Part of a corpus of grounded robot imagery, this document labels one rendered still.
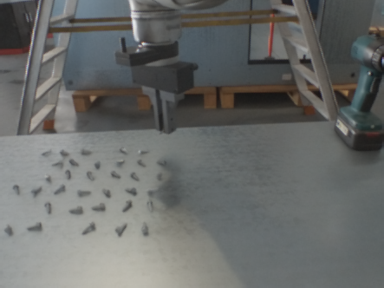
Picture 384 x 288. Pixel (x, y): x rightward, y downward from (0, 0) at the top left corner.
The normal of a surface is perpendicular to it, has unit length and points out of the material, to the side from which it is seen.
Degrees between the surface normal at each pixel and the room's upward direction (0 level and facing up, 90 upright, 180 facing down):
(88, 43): 90
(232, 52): 90
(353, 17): 90
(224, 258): 0
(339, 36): 90
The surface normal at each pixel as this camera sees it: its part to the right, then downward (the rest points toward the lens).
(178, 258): -0.04, -0.88
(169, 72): -0.63, 0.38
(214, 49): -0.03, 0.47
